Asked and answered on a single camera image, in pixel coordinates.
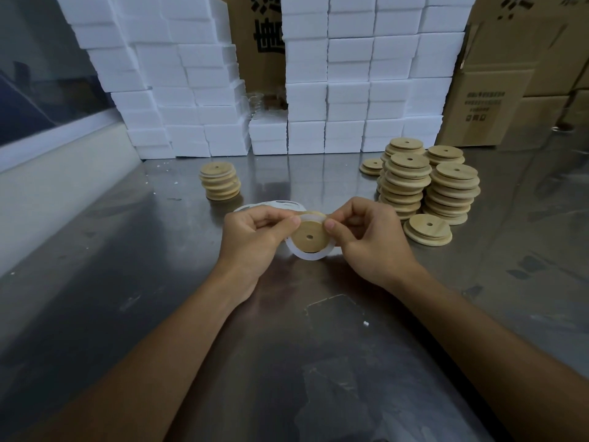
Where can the person's right hand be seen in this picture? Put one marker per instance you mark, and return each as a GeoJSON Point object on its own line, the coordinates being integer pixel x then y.
{"type": "Point", "coordinates": [375, 246]}

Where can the person's left hand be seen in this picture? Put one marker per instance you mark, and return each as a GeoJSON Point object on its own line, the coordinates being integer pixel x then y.
{"type": "Point", "coordinates": [244, 246]}

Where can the person's right thumb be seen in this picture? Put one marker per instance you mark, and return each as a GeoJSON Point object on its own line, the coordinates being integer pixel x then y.
{"type": "Point", "coordinates": [336, 233]}

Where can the person's left thumb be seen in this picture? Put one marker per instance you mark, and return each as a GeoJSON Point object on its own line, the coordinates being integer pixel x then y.
{"type": "Point", "coordinates": [287, 227]}

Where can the round wooden lid with hole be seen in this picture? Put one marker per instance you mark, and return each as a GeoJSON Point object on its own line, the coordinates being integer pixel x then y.
{"type": "Point", "coordinates": [312, 238]}

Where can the person's left forearm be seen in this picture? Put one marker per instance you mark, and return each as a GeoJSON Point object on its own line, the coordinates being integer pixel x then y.
{"type": "Point", "coordinates": [138, 368]}

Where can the person's right forearm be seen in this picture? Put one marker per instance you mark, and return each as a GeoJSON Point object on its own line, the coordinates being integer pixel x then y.
{"type": "Point", "coordinates": [487, 354]}

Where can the pile of white silicone rings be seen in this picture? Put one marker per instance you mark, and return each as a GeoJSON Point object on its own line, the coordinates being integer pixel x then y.
{"type": "Point", "coordinates": [257, 206]}

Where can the short stack of wooden lids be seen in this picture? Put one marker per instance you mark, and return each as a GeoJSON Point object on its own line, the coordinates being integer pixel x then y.
{"type": "Point", "coordinates": [220, 181]}

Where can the tall stacks of wooden lids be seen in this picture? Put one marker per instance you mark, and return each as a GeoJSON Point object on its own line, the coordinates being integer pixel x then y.
{"type": "Point", "coordinates": [414, 184]}

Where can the clear glass cups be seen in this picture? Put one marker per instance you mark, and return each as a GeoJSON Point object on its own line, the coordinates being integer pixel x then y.
{"type": "Point", "coordinates": [262, 104]}

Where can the wide stack of foam boxes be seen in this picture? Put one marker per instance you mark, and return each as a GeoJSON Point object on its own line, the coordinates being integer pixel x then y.
{"type": "Point", "coordinates": [368, 78]}

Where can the leaning stack of foam boxes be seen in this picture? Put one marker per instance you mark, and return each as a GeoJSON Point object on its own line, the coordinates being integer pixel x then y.
{"type": "Point", "coordinates": [175, 78]}

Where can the cardboard box with black print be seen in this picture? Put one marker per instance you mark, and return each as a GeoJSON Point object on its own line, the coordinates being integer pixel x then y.
{"type": "Point", "coordinates": [257, 41]}

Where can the cardboard box with small label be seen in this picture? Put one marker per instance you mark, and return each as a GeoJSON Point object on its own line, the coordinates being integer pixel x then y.
{"type": "Point", "coordinates": [483, 108]}

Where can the low brown cardboard box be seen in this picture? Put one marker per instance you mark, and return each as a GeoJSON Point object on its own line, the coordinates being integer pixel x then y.
{"type": "Point", "coordinates": [536, 119]}

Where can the large plain cardboard box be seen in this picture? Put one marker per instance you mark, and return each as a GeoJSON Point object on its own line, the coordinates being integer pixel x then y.
{"type": "Point", "coordinates": [529, 36]}

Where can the glass window pane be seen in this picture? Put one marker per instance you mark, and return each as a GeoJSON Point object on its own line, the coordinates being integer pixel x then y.
{"type": "Point", "coordinates": [41, 73]}

